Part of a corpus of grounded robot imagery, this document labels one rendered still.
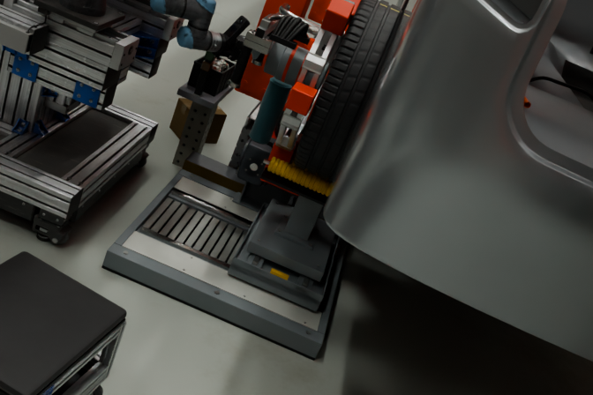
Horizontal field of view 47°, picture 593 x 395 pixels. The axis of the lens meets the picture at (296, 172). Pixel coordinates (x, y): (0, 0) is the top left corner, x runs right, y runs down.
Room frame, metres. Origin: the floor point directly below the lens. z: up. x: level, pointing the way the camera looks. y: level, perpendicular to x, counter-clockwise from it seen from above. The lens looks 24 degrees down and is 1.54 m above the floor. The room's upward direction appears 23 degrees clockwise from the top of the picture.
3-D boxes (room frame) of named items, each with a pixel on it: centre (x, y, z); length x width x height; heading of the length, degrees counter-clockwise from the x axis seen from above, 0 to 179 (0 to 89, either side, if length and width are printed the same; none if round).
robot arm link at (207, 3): (2.36, 0.54, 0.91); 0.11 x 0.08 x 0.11; 121
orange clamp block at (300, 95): (2.09, 0.08, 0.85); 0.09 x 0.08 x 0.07; 179
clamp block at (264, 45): (2.24, 0.29, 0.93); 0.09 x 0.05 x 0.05; 89
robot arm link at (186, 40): (2.37, 0.52, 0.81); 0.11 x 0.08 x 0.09; 134
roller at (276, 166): (2.29, -0.02, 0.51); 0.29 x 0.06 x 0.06; 89
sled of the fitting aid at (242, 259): (2.40, -0.09, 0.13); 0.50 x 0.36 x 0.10; 179
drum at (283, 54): (2.41, 0.15, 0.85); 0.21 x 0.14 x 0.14; 89
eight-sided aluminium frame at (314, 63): (2.41, 0.08, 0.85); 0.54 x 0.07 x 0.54; 179
